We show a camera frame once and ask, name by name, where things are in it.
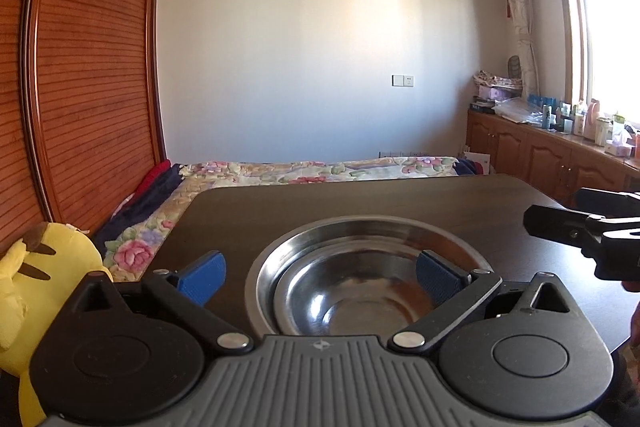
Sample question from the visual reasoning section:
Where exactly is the clear plastic bag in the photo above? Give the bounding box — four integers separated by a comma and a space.
494, 98, 542, 128

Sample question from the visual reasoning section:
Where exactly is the right hand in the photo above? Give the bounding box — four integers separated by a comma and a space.
621, 278, 640, 348

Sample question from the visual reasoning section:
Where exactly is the red cloth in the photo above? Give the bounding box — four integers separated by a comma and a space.
124, 159, 171, 208

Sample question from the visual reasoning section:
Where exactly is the small steel bowl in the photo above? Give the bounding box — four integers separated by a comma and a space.
272, 239, 436, 340

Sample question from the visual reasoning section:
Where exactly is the floral bedspread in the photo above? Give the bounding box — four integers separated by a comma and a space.
102, 156, 461, 283

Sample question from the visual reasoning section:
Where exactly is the dark blue blanket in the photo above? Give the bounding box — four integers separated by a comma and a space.
91, 164, 183, 257

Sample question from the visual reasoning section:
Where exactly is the wooden sideboard cabinet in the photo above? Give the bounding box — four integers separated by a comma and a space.
465, 110, 639, 206

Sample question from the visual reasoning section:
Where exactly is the white wall switch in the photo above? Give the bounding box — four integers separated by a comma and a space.
392, 75, 414, 88

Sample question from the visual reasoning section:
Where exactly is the large steel bowl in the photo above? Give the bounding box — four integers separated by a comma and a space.
245, 216, 490, 336

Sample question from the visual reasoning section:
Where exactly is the yellow plush toy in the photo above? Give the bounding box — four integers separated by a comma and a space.
1, 222, 108, 426

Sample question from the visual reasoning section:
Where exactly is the white cardboard box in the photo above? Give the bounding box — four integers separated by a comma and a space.
462, 152, 491, 176

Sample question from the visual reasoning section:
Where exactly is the pink floral bag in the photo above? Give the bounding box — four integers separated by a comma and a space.
472, 70, 523, 102

